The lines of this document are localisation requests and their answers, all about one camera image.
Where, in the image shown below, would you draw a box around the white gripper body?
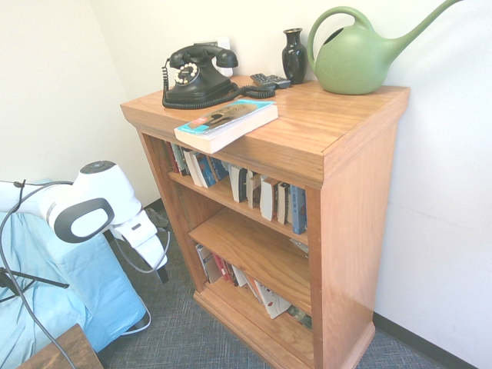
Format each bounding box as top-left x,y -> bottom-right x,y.
113,209 -> 170,271

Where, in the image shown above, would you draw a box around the teal paperback book orange spine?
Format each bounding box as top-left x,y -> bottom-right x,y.
173,98 -> 279,155

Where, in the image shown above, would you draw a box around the grey white large book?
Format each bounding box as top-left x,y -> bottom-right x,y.
194,242 -> 224,285

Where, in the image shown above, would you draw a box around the white tubular furniture leg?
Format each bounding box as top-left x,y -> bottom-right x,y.
121,305 -> 152,335

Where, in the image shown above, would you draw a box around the red spine book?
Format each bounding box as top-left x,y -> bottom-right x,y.
211,253 -> 232,284

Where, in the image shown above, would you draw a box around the light blue cloth cover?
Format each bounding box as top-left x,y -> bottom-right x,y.
0,178 -> 151,369

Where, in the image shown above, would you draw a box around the dark maroon spine book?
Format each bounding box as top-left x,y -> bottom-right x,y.
222,260 -> 240,288

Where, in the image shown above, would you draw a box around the plain white book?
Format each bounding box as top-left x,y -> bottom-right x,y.
231,264 -> 249,288

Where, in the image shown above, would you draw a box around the dark red spined book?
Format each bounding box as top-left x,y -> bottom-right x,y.
164,140 -> 180,175

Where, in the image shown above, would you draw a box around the white paged paperback book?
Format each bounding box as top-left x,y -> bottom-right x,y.
183,149 -> 205,188

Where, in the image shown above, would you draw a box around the striped spine book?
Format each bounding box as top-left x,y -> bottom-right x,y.
171,143 -> 191,178

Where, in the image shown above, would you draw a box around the blue cover paperback book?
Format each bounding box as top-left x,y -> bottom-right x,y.
192,152 -> 218,189

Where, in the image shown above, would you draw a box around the blue orange cover book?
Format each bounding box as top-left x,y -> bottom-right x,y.
209,157 -> 231,182

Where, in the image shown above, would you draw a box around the black white spine book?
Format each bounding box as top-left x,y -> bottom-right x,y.
228,164 -> 249,204

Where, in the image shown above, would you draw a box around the white book red dots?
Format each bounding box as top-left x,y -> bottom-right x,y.
253,279 -> 292,321

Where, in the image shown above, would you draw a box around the black tripod stand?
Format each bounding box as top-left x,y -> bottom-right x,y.
0,266 -> 71,299

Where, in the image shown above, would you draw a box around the tan cover paperback book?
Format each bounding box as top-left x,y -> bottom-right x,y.
245,170 -> 263,209

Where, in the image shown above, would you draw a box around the dark wooden side table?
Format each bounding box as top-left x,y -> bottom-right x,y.
15,322 -> 105,369

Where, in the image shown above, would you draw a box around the brown cover thick paperback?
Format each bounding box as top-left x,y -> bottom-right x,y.
258,175 -> 281,222

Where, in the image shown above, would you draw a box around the black cover paperback book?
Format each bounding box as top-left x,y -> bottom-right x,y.
276,181 -> 292,226

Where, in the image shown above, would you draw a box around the folded paper pamphlet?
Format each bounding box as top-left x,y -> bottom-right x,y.
289,238 -> 310,258

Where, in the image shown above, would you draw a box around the dark green flat book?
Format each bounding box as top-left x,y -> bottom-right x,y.
285,304 -> 314,332

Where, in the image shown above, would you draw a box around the blue spine hardcover book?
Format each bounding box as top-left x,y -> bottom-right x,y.
288,184 -> 308,236

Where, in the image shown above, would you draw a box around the black rotary telephone base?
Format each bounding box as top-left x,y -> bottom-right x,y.
165,57 -> 240,103

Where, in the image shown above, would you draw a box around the black rotary telephone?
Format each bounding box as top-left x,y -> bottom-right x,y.
161,57 -> 277,111

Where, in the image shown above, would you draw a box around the black telephone handset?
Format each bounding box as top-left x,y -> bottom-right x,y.
168,43 -> 239,71

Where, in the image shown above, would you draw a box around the dark grey remote control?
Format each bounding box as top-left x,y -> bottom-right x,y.
250,72 -> 278,90

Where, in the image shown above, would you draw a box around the oak wooden bookshelf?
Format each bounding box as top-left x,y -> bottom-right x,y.
120,75 -> 411,369

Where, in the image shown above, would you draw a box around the black remote control blue buttons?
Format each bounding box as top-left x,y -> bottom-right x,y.
268,74 -> 292,90

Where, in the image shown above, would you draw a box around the black ceramic vase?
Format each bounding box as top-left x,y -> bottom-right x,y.
281,28 -> 308,85

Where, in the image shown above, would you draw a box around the green plastic watering can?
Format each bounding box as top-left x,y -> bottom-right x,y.
306,0 -> 467,96

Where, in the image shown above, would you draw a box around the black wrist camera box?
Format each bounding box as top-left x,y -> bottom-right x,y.
143,208 -> 171,234

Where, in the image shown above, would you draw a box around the thin grey camera cable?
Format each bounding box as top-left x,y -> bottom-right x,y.
112,225 -> 172,274

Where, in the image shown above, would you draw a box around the thick grey robot cable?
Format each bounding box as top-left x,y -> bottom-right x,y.
0,178 -> 76,369

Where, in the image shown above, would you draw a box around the white wall plate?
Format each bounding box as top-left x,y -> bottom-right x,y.
192,35 -> 234,78

